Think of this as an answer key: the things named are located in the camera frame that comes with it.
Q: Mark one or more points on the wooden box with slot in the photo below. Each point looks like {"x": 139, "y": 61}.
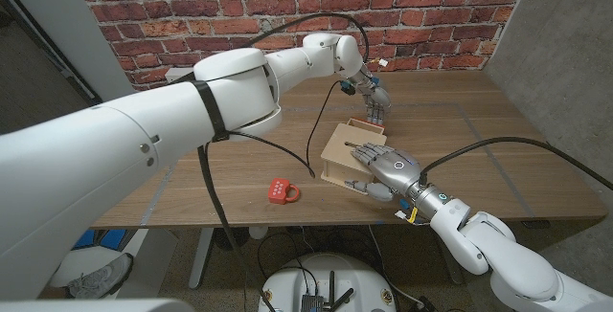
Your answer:
{"x": 342, "y": 156}

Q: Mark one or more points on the black antenna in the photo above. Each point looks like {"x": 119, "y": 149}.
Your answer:
{"x": 331, "y": 288}
{"x": 345, "y": 298}

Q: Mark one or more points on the wooden drawer with red front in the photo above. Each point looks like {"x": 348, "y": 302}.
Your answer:
{"x": 366, "y": 124}

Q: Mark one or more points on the grey table leg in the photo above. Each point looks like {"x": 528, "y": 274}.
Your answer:
{"x": 443, "y": 264}

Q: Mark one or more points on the black round floor object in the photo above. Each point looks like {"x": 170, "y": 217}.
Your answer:
{"x": 239, "y": 238}

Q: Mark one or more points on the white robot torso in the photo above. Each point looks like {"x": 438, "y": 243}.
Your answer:
{"x": 287, "y": 283}

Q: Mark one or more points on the printed brick wall backdrop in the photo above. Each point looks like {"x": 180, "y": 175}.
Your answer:
{"x": 431, "y": 15}

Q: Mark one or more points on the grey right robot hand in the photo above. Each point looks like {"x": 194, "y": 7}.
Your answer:
{"x": 392, "y": 171}

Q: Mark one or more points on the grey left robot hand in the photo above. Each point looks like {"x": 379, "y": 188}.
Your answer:
{"x": 376, "y": 99}

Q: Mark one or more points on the red padlock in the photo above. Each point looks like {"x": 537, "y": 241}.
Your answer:
{"x": 278, "y": 190}

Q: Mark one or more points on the grey sneaker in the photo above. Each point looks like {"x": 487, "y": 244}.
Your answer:
{"x": 105, "y": 276}

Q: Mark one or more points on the white table leg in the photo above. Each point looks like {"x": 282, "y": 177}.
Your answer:
{"x": 200, "y": 264}

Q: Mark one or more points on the grey finned electronics module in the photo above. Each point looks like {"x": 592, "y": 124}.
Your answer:
{"x": 311, "y": 303}

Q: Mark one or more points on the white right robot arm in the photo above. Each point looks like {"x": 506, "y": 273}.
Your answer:
{"x": 507, "y": 254}

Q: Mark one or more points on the white floor base blue pads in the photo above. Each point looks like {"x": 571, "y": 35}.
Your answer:
{"x": 100, "y": 238}

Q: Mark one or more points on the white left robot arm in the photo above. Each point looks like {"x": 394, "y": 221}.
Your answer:
{"x": 143, "y": 135}

